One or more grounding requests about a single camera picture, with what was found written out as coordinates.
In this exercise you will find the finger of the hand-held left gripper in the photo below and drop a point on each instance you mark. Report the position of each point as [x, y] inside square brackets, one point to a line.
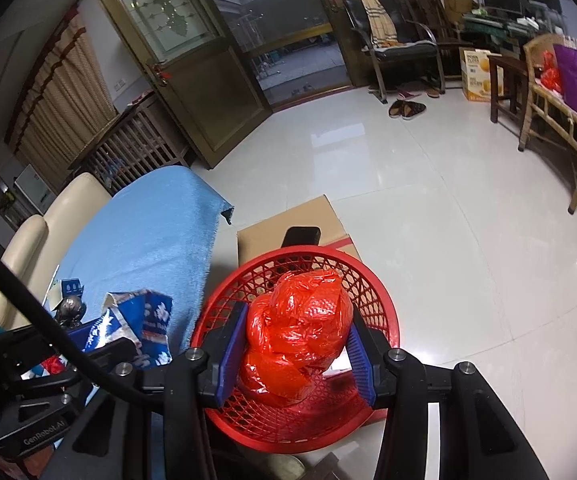
[113, 351]
[48, 380]

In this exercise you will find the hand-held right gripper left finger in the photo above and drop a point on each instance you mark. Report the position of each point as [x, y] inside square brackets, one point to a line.
[229, 360]

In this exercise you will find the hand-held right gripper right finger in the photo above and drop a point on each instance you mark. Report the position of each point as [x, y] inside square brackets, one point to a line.
[362, 367]

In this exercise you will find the red snack wrapper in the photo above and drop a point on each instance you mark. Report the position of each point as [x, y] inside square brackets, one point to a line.
[51, 364]

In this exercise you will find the blue white snack packet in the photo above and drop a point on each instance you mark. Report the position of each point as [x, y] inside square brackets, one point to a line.
[143, 315]

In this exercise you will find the black plastic bag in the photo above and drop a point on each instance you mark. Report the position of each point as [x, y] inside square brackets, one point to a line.
[71, 307]

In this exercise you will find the red plastic mesh basket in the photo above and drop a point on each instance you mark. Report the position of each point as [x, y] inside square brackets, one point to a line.
[288, 424]

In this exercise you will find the small blue packet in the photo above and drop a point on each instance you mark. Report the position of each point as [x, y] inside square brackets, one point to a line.
[72, 287]

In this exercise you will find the cream leather chair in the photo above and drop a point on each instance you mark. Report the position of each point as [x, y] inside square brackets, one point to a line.
[76, 200]
[18, 255]

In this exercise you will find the black rectangular object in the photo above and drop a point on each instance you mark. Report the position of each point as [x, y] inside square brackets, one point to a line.
[301, 236]

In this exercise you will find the brown cardboard box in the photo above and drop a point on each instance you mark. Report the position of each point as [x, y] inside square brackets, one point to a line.
[288, 215]

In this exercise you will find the white appliance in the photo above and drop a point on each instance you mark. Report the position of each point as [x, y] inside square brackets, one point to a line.
[33, 187]

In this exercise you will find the wooden slatted crib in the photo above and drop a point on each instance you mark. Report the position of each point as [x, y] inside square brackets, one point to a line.
[133, 145]

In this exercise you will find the beige striped curtain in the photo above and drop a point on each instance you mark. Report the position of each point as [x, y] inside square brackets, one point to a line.
[63, 100]

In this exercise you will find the dark slipper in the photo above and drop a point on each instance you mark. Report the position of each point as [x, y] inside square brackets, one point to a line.
[397, 109]
[414, 111]

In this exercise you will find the pink slipper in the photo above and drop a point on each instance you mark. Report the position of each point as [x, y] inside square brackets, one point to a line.
[408, 95]

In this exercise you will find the orange print carton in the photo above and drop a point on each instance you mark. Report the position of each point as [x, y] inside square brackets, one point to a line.
[478, 77]

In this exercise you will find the rattan armchair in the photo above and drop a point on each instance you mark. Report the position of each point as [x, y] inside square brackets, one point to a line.
[533, 105]

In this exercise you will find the black metal armchair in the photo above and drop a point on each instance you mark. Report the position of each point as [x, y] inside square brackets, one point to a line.
[403, 49]
[418, 10]

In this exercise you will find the dark wooden stool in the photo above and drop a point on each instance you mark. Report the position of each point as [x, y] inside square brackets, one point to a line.
[506, 60]

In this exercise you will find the small red plastic bag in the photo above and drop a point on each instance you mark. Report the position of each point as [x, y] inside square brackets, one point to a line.
[551, 79]

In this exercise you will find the beige striped scarf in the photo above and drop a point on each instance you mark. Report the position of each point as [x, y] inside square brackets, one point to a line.
[378, 20]

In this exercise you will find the green glass desk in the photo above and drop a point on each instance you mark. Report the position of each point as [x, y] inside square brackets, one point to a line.
[488, 27]

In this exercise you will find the plain brown carton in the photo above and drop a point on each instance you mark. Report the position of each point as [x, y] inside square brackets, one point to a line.
[456, 2]

